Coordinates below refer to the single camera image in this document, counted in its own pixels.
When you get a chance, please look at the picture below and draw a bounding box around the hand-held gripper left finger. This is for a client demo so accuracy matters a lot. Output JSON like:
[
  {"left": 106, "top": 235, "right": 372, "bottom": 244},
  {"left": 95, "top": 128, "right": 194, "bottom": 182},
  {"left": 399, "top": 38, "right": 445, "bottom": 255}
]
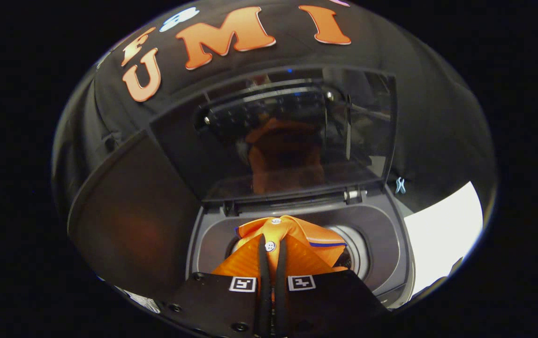
[{"left": 161, "top": 234, "right": 272, "bottom": 338}]

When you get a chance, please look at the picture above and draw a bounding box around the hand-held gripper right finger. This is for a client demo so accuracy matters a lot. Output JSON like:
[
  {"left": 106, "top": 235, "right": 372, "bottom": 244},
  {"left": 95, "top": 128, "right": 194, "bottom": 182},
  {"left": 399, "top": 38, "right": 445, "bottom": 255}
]
[{"left": 273, "top": 235, "right": 391, "bottom": 338}]

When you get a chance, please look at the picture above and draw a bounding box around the yellow polo shirt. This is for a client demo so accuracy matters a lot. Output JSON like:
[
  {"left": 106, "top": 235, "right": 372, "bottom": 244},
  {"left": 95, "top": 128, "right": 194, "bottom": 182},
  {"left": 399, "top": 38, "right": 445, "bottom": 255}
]
[{"left": 212, "top": 215, "right": 349, "bottom": 301}]

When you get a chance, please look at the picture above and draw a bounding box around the dark washing machine lid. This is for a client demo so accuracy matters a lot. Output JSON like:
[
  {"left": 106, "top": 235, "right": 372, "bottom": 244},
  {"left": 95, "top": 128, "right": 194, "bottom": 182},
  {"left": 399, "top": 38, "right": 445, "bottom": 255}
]
[{"left": 149, "top": 66, "right": 398, "bottom": 203}]

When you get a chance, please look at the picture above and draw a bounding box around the grey side table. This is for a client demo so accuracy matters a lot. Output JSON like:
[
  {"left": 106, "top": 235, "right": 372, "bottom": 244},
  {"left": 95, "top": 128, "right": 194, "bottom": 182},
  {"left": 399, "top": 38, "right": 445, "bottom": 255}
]
[{"left": 67, "top": 129, "right": 201, "bottom": 301}]

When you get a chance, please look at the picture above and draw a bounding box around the white flat board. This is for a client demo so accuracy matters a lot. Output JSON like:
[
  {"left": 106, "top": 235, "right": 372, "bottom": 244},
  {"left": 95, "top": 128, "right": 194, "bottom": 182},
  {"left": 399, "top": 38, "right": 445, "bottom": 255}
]
[{"left": 402, "top": 182, "right": 484, "bottom": 296}]

